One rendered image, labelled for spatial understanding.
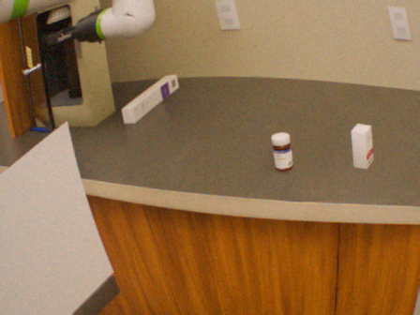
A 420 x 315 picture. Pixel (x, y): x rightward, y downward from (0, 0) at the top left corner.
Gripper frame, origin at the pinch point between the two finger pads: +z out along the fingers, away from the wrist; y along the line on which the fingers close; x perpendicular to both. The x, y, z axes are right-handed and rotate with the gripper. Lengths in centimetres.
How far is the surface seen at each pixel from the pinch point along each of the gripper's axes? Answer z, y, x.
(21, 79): 33.1, -11.7, 14.5
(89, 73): -3.9, -13.5, 17.5
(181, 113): -29.2, -20.2, 34.0
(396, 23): -91, -54, 12
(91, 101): -3.9, -12.2, 26.2
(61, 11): 6.9, -14.6, -6.6
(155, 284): -35, 15, 65
